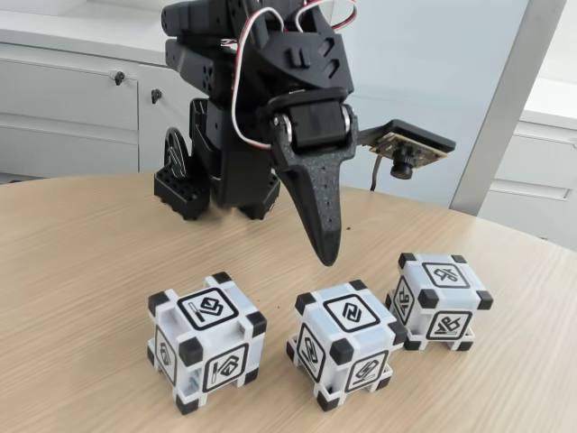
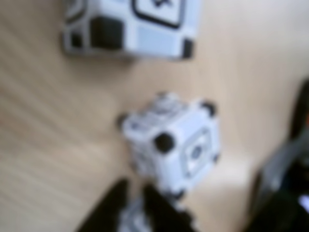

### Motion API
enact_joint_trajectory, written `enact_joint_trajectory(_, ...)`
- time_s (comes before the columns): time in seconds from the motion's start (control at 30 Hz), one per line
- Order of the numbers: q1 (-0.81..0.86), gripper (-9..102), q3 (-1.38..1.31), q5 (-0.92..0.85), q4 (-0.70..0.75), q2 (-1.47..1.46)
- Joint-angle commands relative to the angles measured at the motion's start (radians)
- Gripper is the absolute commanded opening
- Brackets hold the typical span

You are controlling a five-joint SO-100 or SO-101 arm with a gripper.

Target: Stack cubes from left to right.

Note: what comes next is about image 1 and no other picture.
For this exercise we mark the white cube zigzag symbol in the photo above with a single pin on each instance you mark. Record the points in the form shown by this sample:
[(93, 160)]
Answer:
[(347, 315)]

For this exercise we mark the white cube letter-like symbol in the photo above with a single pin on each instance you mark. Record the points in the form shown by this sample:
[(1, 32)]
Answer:
[(446, 275)]

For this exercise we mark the black round disc white lines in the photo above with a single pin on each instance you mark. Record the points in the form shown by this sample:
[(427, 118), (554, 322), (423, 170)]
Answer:
[(173, 153)]

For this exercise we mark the white cube stacked-squares symbol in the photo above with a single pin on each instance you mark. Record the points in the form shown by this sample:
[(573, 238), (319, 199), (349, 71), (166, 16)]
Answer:
[(207, 311)]

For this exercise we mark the black cabinet key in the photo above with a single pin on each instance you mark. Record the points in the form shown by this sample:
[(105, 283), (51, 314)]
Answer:
[(120, 77), (156, 95)]

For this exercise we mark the grey metal pillar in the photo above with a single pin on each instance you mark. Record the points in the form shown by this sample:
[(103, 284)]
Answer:
[(500, 113)]

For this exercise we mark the white drawer cabinet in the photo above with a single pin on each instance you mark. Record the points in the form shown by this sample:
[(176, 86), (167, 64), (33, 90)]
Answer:
[(541, 158)]

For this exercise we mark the white cabinet with keys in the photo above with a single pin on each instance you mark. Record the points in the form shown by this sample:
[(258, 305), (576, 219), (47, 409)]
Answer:
[(67, 104)]

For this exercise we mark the gripper camera on black mount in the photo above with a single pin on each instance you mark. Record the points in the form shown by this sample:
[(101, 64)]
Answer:
[(408, 140)]

